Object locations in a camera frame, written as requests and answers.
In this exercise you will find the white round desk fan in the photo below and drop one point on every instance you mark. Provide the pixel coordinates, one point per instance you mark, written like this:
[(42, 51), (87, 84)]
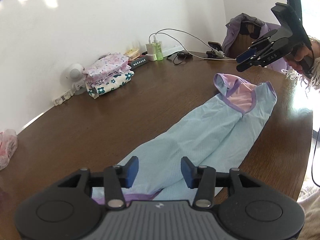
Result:
[(75, 72)]

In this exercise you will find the small white socket strip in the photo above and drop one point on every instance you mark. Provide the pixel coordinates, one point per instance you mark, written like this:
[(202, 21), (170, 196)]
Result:
[(60, 100)]

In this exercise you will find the person's right hand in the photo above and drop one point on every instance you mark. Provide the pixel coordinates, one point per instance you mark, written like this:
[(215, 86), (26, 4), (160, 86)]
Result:
[(296, 65)]

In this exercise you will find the yellow pink snack packets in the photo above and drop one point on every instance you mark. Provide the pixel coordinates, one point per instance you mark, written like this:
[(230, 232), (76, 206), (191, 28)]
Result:
[(131, 53)]

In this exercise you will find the green liquid bottle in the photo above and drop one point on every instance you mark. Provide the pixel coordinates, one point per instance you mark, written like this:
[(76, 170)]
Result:
[(158, 52)]

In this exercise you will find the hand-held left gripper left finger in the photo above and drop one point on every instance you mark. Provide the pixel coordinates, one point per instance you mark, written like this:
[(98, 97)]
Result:
[(132, 171)]

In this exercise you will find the black box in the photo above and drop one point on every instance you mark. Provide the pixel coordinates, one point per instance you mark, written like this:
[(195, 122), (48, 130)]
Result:
[(138, 63)]

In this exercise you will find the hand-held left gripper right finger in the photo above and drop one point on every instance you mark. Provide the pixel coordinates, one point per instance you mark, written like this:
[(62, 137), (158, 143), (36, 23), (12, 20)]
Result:
[(186, 171)]

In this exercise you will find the black phone stand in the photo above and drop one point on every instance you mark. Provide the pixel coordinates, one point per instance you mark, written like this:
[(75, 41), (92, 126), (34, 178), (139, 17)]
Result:
[(210, 53)]

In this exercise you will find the white power strip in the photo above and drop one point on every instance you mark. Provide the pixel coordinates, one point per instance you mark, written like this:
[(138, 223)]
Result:
[(172, 50)]

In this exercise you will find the wooden chair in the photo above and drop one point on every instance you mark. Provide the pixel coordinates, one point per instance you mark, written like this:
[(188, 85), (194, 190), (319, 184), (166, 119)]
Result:
[(240, 42)]

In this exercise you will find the beige fluffy cloth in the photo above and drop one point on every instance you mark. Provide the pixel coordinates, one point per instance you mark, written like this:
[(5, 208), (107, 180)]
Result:
[(311, 217)]

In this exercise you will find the purple jacket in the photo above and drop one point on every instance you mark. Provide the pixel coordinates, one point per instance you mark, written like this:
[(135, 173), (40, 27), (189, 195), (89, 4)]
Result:
[(235, 30)]

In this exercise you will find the clear red-print plastic bag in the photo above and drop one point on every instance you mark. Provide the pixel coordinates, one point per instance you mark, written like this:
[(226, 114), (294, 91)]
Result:
[(7, 147)]

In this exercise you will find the white charger adapter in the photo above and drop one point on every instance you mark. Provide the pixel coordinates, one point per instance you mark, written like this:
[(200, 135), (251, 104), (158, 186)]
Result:
[(150, 48)]

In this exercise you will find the smartphone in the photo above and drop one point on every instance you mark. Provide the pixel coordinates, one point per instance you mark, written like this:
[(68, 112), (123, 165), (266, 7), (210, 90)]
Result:
[(216, 46)]

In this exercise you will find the folded white teal-flower cloth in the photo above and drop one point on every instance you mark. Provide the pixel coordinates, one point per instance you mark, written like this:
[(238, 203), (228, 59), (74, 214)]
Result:
[(112, 85)]

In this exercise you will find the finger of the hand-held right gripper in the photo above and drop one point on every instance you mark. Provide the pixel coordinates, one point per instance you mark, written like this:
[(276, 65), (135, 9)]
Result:
[(246, 55), (250, 63)]

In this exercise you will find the folded pink floral cloth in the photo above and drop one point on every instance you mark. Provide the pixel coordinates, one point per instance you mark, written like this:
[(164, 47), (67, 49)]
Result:
[(107, 65)]

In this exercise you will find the pastel pink blue garment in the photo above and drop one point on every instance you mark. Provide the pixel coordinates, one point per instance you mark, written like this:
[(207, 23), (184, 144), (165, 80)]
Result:
[(212, 130)]

